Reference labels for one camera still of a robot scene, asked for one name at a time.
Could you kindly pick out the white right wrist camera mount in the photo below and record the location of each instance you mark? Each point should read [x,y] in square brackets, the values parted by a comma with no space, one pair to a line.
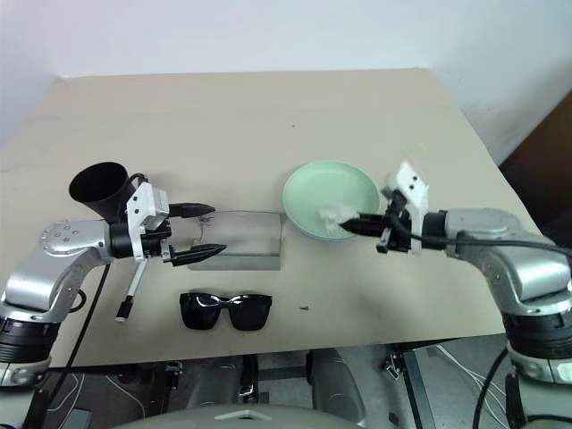
[413,187]

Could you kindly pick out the black plastic cup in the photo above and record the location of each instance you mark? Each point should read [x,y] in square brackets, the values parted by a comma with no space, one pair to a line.
[100,187]

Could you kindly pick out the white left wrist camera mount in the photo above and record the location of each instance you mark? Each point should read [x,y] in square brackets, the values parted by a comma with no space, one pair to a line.
[143,201]

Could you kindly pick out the green bowl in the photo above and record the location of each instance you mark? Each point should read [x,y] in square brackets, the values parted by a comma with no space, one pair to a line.
[322,187]

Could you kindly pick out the white tissue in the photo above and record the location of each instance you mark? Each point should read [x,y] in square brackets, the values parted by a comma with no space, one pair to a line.
[330,216]

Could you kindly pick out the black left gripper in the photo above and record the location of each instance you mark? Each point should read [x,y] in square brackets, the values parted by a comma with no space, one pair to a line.
[157,243]

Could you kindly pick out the black sunglasses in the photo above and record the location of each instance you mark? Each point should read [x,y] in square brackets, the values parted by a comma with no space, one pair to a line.
[246,315]

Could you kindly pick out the grey robot torso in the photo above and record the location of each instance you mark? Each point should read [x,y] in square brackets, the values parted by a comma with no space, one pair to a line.
[241,419]

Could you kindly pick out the grey-blue box under table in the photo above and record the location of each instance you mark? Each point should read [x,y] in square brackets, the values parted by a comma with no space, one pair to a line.
[79,421]

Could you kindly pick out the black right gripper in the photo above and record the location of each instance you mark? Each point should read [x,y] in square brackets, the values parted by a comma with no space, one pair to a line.
[397,237]

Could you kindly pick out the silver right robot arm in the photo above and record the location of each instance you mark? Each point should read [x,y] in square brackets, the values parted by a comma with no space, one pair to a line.
[505,254]

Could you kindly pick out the black-capped white marker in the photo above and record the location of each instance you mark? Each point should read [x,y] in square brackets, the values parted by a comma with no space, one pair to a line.
[129,295]

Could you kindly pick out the grey open glasses case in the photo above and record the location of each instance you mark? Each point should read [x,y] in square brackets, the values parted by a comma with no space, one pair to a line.
[246,239]

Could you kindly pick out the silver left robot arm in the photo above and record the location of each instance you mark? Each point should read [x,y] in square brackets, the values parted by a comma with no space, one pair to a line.
[58,254]

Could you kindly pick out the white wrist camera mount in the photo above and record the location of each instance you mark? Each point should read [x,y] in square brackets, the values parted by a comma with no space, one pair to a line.
[413,187]
[143,201]

